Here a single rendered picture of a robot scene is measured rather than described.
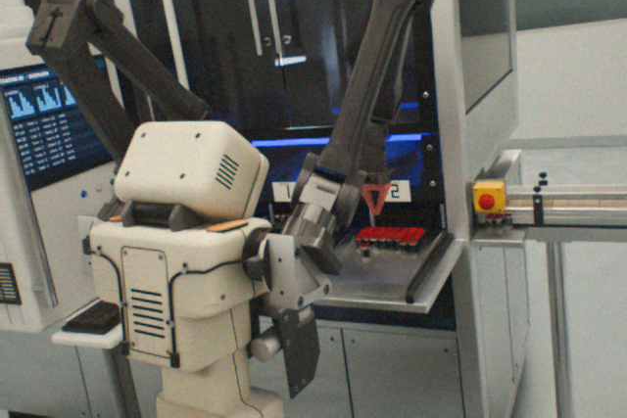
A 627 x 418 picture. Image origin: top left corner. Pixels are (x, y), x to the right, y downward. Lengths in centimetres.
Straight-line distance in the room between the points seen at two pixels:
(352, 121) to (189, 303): 38
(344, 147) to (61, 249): 109
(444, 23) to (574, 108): 473
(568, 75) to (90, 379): 481
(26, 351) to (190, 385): 183
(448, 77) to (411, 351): 82
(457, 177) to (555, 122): 468
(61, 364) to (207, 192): 192
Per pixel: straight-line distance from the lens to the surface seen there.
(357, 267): 175
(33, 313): 196
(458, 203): 185
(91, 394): 287
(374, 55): 108
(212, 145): 107
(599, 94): 641
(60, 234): 198
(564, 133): 649
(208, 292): 103
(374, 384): 218
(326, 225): 105
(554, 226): 195
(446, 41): 177
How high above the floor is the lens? 155
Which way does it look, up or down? 15 degrees down
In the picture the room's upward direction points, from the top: 8 degrees counter-clockwise
